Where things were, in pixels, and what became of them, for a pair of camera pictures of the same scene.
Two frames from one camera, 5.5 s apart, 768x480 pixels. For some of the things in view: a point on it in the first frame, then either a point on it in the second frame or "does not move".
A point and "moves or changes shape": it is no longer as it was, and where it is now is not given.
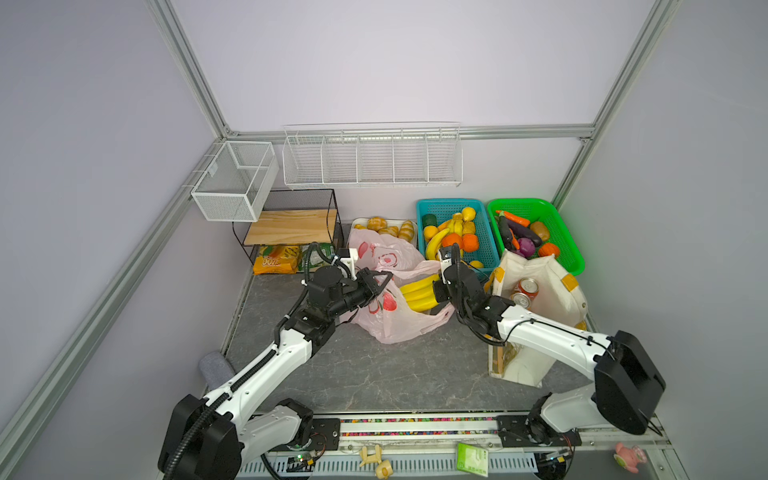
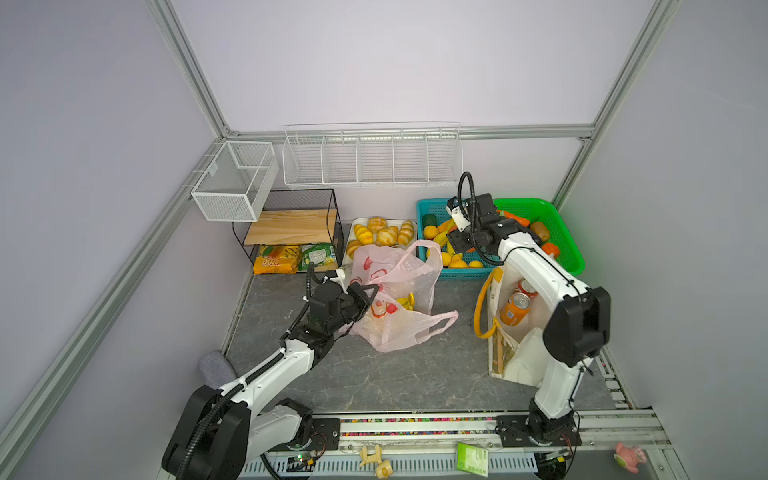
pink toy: x=629 y=458 does not move
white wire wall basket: x=373 y=155 does not move
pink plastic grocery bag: x=387 y=317 moves or changes shape
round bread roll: x=376 y=223 does not move
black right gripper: x=439 y=288 to x=455 y=238
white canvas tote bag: x=558 y=297 does not move
